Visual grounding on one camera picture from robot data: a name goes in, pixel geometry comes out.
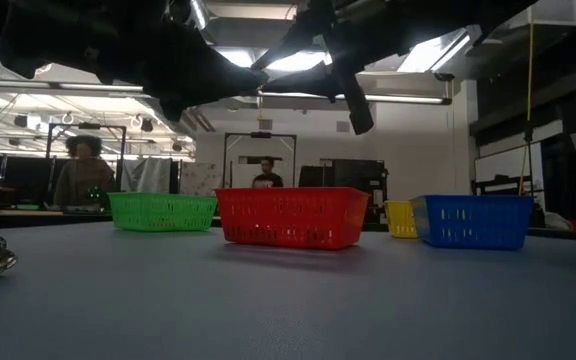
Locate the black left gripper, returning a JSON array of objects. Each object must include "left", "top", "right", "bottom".
[{"left": 96, "top": 0, "right": 271, "bottom": 124}]

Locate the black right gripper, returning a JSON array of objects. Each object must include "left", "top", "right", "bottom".
[{"left": 250, "top": 0, "right": 420, "bottom": 137}]

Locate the red plastic basket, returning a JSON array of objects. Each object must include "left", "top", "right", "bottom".
[{"left": 214, "top": 186, "right": 371, "bottom": 252}]

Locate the blue plastic basket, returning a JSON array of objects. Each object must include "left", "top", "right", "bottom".
[{"left": 409, "top": 194, "right": 536, "bottom": 252}]

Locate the long ceiling light bar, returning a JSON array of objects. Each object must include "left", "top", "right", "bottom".
[{"left": 0, "top": 78, "right": 453, "bottom": 106}]

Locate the black cabinet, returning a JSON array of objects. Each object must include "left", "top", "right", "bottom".
[{"left": 297, "top": 158, "right": 388, "bottom": 225}]

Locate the person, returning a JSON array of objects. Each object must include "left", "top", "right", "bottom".
[
  {"left": 51, "top": 133, "right": 119, "bottom": 210},
  {"left": 251, "top": 155, "right": 286, "bottom": 190}
]

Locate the grey cloth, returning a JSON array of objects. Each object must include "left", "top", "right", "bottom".
[{"left": 120, "top": 157, "right": 173, "bottom": 194}]

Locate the yellow plastic basket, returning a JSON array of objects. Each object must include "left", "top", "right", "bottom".
[{"left": 383, "top": 199, "right": 420, "bottom": 240}]

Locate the green plastic basket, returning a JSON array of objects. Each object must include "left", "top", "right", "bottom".
[{"left": 107, "top": 192, "right": 219, "bottom": 233}]

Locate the silver ceiling duct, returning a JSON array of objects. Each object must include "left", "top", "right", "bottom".
[{"left": 187, "top": 0, "right": 211, "bottom": 30}]

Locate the black metal frame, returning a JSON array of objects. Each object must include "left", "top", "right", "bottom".
[
  {"left": 222, "top": 131, "right": 298, "bottom": 190},
  {"left": 45, "top": 122, "right": 128, "bottom": 194}
]

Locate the white wall board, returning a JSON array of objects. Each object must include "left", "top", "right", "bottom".
[{"left": 473, "top": 142, "right": 544, "bottom": 184}]

